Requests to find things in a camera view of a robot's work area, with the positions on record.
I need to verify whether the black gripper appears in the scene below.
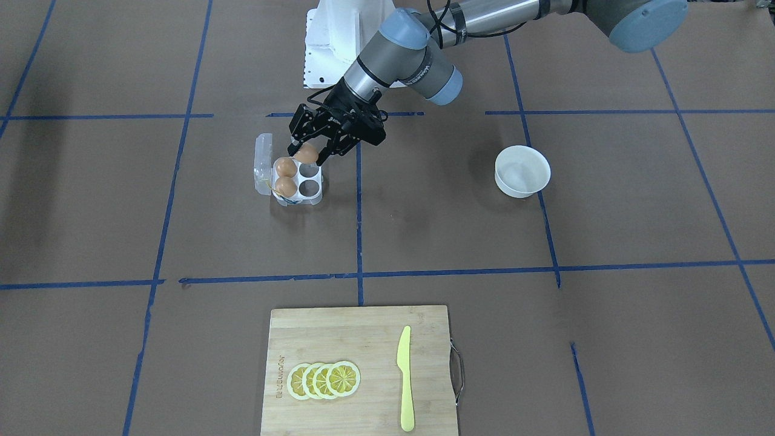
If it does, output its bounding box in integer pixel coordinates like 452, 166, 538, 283
288, 80, 387, 167

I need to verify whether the brown egg from bowl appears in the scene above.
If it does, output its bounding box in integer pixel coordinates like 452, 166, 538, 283
293, 143, 319, 165

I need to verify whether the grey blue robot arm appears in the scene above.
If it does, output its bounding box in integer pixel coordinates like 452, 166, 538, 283
288, 1, 688, 165

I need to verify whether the clear plastic egg box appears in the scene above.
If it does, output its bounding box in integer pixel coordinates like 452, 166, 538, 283
254, 133, 324, 206

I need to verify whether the brown egg rear in box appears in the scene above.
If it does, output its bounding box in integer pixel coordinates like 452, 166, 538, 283
274, 157, 298, 177

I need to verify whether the brown egg in box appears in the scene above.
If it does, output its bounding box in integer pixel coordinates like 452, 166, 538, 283
274, 177, 298, 198
274, 157, 298, 177

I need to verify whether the brown egg front in box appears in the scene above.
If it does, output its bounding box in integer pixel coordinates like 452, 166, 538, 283
274, 177, 298, 198

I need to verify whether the bamboo cutting board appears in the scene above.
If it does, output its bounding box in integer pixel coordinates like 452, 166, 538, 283
260, 305, 459, 435

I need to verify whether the white round bowl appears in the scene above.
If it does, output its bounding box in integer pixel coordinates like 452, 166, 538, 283
493, 145, 552, 199

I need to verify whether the lemon slice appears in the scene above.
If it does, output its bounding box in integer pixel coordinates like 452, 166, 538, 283
312, 363, 337, 400
326, 360, 361, 398
302, 362, 324, 400
287, 363, 311, 401

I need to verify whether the yellow plastic knife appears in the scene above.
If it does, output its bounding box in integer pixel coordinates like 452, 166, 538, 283
396, 325, 415, 432

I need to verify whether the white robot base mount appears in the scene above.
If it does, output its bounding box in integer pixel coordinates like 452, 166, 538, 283
303, 1, 395, 89

